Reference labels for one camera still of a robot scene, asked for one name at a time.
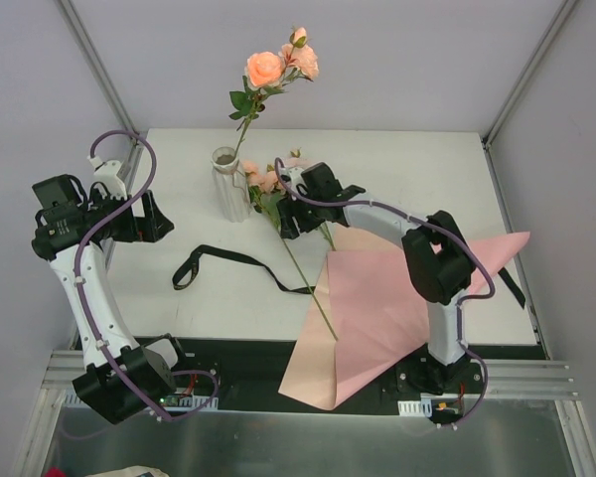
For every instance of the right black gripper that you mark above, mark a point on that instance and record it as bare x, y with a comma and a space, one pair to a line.
292, 219

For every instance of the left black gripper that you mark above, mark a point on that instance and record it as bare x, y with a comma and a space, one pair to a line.
140, 219

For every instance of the pink rose stem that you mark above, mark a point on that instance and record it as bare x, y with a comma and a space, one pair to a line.
267, 74
266, 196
295, 159

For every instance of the pink wrapping paper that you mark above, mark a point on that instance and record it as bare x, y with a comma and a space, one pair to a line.
379, 318

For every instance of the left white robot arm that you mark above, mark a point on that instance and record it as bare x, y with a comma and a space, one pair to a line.
121, 377

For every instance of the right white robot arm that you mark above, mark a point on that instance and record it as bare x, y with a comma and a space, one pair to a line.
439, 262

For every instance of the white ribbed ceramic vase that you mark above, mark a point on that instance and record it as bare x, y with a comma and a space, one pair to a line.
231, 184

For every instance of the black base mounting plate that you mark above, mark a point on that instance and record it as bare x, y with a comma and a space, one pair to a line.
282, 376

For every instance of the left circuit board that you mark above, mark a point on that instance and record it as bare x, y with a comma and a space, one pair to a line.
176, 403

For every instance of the circuit board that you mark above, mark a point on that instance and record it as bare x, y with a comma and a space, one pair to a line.
427, 407
176, 403

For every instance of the right circuit board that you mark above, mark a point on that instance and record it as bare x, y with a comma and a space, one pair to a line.
427, 407

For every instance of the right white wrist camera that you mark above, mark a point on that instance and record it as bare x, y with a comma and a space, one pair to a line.
291, 178

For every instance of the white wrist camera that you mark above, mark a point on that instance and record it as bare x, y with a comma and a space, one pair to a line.
107, 176
291, 178

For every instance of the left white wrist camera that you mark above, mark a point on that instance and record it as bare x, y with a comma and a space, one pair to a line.
107, 176

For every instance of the left aluminium frame post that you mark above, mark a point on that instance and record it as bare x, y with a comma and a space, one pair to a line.
93, 60

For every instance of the aluminium frame post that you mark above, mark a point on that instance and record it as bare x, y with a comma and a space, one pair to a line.
93, 60
528, 72

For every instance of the right aluminium frame post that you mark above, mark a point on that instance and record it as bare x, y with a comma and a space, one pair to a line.
528, 72

